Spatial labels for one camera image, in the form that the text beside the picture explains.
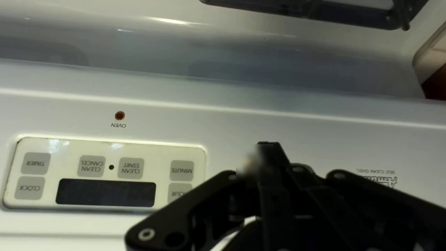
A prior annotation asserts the stove clock control panel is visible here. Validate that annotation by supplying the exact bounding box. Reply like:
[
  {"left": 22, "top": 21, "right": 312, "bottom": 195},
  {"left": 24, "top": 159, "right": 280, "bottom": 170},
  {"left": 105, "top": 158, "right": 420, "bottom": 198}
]
[{"left": 1, "top": 135, "right": 207, "bottom": 212}]

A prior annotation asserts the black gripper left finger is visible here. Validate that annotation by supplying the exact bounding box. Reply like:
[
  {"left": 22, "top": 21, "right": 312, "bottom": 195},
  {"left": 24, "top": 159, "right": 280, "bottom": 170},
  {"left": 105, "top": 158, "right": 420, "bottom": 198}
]
[{"left": 123, "top": 141, "right": 275, "bottom": 251}]

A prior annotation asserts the white gas stove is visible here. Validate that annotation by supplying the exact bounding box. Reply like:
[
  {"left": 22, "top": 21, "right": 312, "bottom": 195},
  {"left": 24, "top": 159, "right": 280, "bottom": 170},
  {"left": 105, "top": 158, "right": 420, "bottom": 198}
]
[{"left": 0, "top": 0, "right": 446, "bottom": 251}]

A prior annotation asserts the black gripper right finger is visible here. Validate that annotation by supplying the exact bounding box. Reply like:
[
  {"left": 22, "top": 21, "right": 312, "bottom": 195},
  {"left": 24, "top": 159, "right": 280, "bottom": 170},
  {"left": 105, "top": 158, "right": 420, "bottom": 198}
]
[{"left": 273, "top": 141, "right": 446, "bottom": 251}]

